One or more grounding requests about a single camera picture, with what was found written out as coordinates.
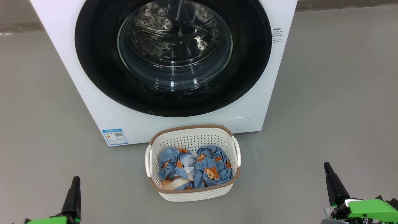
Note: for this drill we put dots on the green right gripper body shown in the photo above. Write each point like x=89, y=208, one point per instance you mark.
x=370, y=210

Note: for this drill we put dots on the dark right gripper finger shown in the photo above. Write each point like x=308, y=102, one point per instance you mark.
x=337, y=189

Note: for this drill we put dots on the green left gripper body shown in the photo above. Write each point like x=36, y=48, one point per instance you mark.
x=49, y=220

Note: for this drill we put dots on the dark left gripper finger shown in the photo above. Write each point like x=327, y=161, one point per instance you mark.
x=73, y=202

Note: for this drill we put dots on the blue cartoon print garment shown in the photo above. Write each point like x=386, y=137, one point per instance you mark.
x=214, y=168

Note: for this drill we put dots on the black round glass washer door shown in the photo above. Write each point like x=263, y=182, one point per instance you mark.
x=99, y=71

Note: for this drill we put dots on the white front-load washing machine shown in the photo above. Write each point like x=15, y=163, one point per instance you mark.
x=93, y=102

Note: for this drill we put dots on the blue energy label sticker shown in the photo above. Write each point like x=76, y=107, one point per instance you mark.
x=115, y=137

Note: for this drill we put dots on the round white filter cover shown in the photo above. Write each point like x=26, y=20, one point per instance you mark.
x=238, y=124

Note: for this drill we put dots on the white perforated basket brown rim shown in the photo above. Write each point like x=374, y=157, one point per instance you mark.
x=189, y=140

